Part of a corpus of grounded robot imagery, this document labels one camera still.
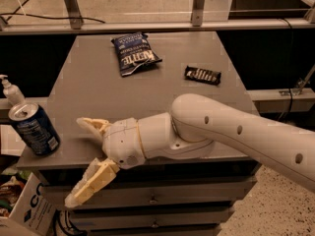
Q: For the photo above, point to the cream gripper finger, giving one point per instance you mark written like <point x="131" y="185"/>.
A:
<point x="97" y="127"/>
<point x="98" y="174"/>

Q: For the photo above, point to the top drawer with knob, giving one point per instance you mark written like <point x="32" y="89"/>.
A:
<point x="203" y="191"/>

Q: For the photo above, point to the white pump dispenser bottle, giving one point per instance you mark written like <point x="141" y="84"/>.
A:
<point x="12" y="92"/>

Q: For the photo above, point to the metal railing frame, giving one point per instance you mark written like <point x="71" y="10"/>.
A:
<point x="116" y="16"/>

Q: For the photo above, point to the grey drawer cabinet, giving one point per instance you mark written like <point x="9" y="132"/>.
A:
<point x="89" y="85"/>

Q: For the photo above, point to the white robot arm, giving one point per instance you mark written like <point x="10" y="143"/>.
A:
<point x="194" y="121"/>

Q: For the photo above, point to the blue pepsi can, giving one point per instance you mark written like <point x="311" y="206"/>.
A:
<point x="34" y="127"/>

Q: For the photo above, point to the white cardboard box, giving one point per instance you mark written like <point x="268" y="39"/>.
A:
<point x="31" y="215"/>

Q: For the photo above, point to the drawer with knob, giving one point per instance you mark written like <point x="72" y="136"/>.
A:
<point x="151" y="218"/>
<point x="203" y="191"/>

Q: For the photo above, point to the dark rxbar chocolate bar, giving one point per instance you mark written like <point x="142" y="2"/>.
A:
<point x="202" y="75"/>

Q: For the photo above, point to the blue kettle chips bag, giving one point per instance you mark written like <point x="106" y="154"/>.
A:
<point x="133" y="52"/>

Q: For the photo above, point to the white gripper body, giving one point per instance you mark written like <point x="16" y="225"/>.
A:
<point x="123" y="142"/>

